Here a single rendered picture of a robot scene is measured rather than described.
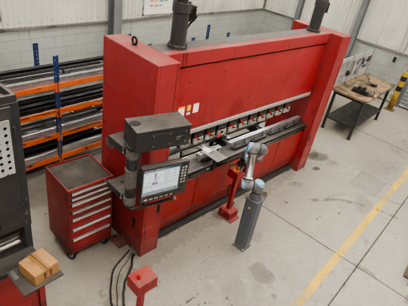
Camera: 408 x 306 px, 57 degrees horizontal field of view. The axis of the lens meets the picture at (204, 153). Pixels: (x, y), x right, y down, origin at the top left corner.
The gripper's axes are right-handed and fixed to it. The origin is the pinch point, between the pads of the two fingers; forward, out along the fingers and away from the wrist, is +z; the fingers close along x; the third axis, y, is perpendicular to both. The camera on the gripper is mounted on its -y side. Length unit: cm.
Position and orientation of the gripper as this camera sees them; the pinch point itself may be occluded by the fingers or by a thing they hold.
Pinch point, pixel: (241, 170)
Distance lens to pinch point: 487.1
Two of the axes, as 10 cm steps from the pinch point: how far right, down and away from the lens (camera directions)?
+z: -2.2, 7.9, 5.7
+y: -6.7, -5.5, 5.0
